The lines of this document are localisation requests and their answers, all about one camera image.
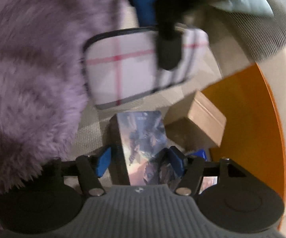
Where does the orange paper bag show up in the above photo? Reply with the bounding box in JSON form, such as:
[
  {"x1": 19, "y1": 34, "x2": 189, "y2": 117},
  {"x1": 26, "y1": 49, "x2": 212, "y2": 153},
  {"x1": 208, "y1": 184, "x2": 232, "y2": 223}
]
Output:
[{"x1": 200, "y1": 63, "x2": 286, "y2": 229}]

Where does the purple fluffy blanket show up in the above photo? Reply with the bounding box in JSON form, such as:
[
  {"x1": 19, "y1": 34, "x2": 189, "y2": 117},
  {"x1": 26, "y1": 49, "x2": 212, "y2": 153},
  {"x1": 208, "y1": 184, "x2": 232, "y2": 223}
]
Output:
[{"x1": 0, "y1": 0, "x2": 131, "y2": 238}]

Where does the blue tin case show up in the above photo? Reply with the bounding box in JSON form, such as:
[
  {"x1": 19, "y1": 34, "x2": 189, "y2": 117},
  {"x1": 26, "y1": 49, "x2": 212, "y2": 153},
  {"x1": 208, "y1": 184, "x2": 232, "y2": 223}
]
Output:
[{"x1": 187, "y1": 149, "x2": 208, "y2": 161}]

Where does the houndstooth cushion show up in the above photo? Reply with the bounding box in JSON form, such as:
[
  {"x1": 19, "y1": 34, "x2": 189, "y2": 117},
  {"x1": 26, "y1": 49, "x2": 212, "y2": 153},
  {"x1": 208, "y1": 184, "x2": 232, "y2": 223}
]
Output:
[{"x1": 221, "y1": 0, "x2": 286, "y2": 62}]

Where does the white plaid pouch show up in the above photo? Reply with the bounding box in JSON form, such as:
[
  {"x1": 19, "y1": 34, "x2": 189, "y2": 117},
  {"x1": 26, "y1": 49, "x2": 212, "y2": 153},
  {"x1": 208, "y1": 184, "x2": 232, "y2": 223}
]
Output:
[{"x1": 82, "y1": 27, "x2": 209, "y2": 110}]

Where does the illustrated card box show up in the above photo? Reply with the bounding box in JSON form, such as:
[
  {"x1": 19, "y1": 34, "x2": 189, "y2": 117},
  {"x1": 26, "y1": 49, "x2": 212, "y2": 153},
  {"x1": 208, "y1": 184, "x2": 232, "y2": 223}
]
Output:
[{"x1": 109, "y1": 111, "x2": 181, "y2": 189}]

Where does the brown cardboard box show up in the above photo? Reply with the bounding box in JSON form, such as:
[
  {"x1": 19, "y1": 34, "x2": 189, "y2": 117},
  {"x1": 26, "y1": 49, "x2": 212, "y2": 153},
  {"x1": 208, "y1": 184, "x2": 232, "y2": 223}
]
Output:
[{"x1": 163, "y1": 90, "x2": 227, "y2": 151}]

